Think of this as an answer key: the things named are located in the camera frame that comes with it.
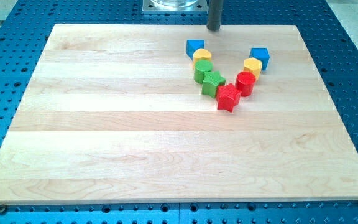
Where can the blue cube block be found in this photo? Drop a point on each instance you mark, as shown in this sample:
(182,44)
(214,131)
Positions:
(192,45)

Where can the green star block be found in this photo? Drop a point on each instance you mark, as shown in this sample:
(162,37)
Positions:
(211,82)

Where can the green cylinder block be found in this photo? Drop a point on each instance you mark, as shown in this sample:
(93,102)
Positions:
(200,68)

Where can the red star block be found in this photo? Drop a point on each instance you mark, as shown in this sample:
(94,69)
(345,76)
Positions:
(228,97)

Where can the yellow heart block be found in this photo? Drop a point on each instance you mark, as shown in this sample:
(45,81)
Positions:
(201,54)

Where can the light wooden board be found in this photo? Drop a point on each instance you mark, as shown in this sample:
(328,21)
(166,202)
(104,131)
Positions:
(112,114)

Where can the red cylinder block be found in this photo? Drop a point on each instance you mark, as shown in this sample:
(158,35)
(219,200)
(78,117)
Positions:
(245,83)

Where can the yellow hexagon block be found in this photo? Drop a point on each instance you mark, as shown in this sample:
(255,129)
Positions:
(253,66)

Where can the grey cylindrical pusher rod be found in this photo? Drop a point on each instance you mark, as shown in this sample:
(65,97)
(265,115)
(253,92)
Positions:
(215,10)

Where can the blue pentagon block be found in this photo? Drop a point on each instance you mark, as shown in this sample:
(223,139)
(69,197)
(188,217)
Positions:
(262,54)

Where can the brass board stop left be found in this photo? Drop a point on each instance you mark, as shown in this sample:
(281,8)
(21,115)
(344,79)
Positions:
(3,209)

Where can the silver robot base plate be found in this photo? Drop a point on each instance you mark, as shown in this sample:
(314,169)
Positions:
(174,5)

